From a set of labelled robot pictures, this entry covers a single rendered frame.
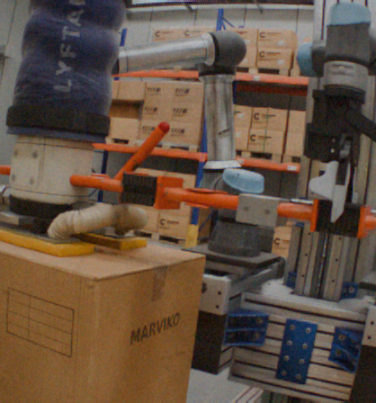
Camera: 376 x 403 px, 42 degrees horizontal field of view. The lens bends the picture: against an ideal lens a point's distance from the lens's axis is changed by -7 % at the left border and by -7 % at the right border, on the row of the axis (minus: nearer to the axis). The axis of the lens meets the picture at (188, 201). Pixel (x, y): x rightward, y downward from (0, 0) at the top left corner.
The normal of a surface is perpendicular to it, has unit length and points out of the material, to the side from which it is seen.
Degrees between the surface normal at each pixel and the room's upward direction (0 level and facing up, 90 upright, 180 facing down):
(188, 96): 89
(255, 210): 90
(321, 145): 89
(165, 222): 88
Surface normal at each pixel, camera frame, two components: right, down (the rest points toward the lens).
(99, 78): 0.77, -0.13
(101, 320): 0.90, 0.13
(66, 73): 0.43, -0.20
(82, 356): -0.43, 0.00
